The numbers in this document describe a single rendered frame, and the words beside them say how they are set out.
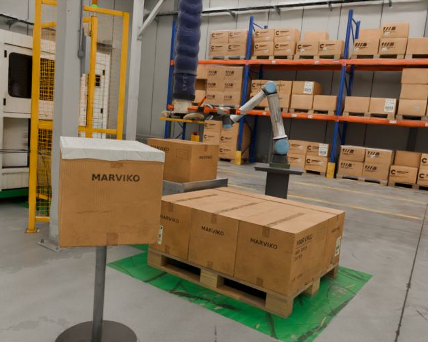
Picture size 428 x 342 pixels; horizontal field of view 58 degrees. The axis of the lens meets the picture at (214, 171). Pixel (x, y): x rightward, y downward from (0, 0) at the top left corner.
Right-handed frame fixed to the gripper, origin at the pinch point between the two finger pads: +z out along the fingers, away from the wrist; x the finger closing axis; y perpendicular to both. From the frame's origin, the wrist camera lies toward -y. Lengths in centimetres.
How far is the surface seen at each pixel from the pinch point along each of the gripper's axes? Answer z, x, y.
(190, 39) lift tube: 11, 68, 6
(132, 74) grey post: -133, 68, 277
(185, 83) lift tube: 14.9, 28.4, 12.4
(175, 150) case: 32.7, -34.4, 12.4
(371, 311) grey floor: 35, -137, -170
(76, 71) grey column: 108, 38, 44
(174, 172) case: 35, -54, 14
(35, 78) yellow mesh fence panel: 118, 37, 96
